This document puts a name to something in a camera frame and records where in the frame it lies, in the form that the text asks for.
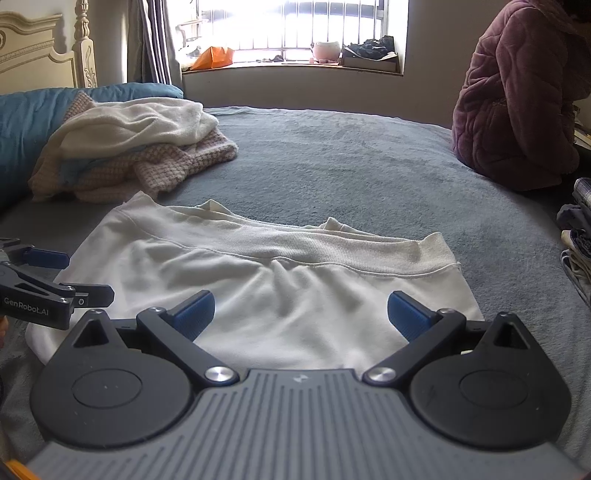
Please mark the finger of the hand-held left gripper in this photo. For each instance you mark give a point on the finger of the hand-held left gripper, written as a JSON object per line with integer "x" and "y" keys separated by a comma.
{"x": 94, "y": 295}
{"x": 46, "y": 259}

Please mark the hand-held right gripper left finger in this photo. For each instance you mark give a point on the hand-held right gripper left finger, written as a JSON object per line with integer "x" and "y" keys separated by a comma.
{"x": 198, "y": 309}

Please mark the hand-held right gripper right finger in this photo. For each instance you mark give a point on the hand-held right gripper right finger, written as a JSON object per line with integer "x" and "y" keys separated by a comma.
{"x": 406, "y": 314}

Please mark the white sweatshirt with orange embroidery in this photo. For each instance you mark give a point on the white sweatshirt with orange embroidery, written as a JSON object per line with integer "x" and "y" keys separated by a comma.
{"x": 277, "y": 300}

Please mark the pile of folded clothes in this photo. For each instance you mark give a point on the pile of folded clothes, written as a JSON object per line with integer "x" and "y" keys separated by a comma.
{"x": 175, "y": 161}

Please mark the blue pillow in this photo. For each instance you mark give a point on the blue pillow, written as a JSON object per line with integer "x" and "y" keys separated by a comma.
{"x": 23, "y": 124}

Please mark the beige folded garment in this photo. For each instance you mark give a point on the beige folded garment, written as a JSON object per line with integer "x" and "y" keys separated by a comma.
{"x": 577, "y": 263}

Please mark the grey folded garment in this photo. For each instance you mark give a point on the grey folded garment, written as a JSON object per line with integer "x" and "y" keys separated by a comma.
{"x": 575, "y": 219}

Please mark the cream carved headboard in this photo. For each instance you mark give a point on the cream carved headboard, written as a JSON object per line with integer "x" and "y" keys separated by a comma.
{"x": 37, "y": 55}

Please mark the plaid folded cloth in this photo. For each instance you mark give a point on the plaid folded cloth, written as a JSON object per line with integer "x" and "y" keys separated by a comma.
{"x": 584, "y": 194}

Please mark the grey curtain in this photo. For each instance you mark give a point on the grey curtain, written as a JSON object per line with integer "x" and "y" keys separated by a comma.
{"x": 152, "y": 41}

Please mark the cardboard shoe box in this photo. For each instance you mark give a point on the cardboard shoe box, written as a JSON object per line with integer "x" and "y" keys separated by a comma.
{"x": 369, "y": 64}

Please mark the orange bag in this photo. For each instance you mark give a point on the orange bag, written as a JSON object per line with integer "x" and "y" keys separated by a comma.
{"x": 214, "y": 57}

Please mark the dark sneaker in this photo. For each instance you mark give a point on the dark sneaker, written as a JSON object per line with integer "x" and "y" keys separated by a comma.
{"x": 369, "y": 47}

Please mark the pink pot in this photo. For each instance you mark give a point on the pink pot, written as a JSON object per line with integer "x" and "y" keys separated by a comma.
{"x": 325, "y": 50}

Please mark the metal window grille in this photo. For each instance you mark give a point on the metal window grille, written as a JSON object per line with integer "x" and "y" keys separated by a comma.
{"x": 298, "y": 46}

